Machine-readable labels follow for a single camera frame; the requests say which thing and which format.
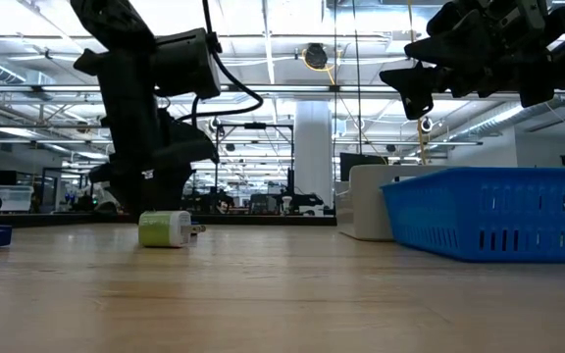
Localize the blue plastic basket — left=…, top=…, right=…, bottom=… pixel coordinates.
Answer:
left=380, top=167, right=565, bottom=264

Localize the white plastic tray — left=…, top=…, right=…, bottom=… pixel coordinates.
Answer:
left=334, top=164, right=455, bottom=242

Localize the black power cable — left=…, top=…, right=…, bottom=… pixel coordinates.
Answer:
left=350, top=0, right=363, bottom=156

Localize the black background rig frame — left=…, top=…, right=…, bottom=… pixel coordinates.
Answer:
left=213, top=122, right=296, bottom=217

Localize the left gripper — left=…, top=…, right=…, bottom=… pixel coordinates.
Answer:
left=88, top=111, right=221, bottom=218

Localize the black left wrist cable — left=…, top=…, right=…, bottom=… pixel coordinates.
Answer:
left=177, top=0, right=266, bottom=124

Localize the clear plastic storage bin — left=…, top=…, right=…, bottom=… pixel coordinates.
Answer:
left=0, top=184, right=35, bottom=213

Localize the yellow hanging cable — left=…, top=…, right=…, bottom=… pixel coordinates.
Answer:
left=406, top=0, right=430, bottom=167

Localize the white building column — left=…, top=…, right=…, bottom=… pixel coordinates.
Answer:
left=293, top=101, right=335, bottom=210

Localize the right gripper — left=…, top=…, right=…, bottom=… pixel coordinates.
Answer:
left=379, top=0, right=556, bottom=122

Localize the green white USB charger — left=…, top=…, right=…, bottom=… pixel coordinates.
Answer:
left=137, top=210, right=208, bottom=249

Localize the black ceiling cable reel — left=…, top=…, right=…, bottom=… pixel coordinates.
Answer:
left=303, top=42, right=331, bottom=72

